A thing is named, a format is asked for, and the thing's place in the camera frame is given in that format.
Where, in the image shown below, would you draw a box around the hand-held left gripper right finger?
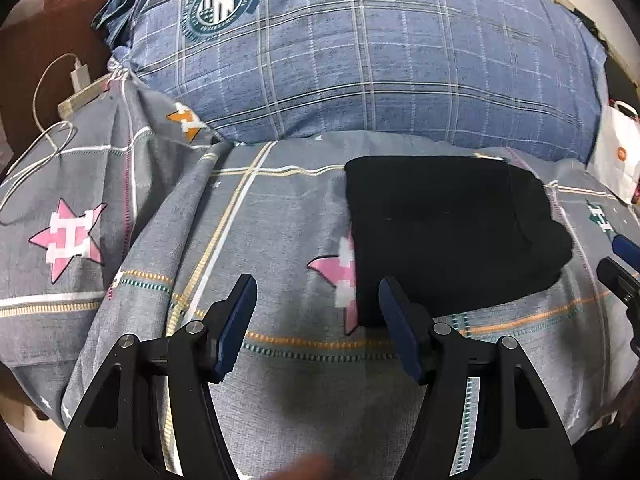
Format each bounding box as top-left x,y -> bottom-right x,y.
378,276 -> 581,480

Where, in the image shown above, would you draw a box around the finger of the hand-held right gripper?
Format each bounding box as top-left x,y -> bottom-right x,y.
611,234 -> 640,261
596,257 -> 640,306

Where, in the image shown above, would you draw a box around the blue plaid pillow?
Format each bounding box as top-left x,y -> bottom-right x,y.
92,0 -> 611,163

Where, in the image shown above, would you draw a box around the white charging cable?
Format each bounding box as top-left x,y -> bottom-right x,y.
0,52 -> 81,228

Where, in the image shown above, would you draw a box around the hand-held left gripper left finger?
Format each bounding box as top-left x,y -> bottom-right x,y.
52,273 -> 258,480

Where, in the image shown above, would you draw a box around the brown wooden headboard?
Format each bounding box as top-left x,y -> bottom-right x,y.
0,0 -> 121,161

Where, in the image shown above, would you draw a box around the black pants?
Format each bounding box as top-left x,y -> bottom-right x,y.
345,155 -> 575,331

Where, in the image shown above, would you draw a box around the white charger plug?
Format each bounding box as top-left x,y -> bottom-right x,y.
70,57 -> 93,92

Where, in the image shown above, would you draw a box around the white paper bag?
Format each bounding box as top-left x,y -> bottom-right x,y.
586,100 -> 640,206

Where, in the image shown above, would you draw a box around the person's left hand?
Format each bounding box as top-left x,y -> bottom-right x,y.
260,452 -> 333,480

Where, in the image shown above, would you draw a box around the grey star-printed blanket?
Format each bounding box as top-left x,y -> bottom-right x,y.
0,77 -> 640,480

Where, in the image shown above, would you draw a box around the beige power strip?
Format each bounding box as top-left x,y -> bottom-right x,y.
57,74 -> 118,116

